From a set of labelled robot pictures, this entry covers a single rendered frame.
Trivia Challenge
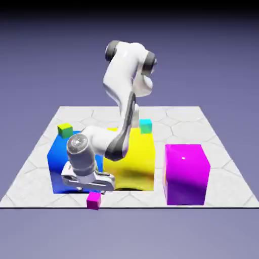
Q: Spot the small magenta cube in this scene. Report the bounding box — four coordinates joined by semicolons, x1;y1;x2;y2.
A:
86;192;102;210

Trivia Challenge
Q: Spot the large blue box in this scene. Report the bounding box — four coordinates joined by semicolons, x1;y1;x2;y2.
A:
47;131;104;194

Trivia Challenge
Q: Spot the small green cube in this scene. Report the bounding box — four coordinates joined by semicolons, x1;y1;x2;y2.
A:
57;122;73;139

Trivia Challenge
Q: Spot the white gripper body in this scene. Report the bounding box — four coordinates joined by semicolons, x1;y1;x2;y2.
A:
61;161;116;192

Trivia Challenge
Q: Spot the small cyan cube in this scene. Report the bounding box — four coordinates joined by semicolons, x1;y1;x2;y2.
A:
139;118;153;135

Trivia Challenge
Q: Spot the large yellow box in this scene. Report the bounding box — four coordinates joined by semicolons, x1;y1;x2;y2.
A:
103;127;155;191

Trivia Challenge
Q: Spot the large magenta box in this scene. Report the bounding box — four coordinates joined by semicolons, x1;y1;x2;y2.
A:
163;144;211;206

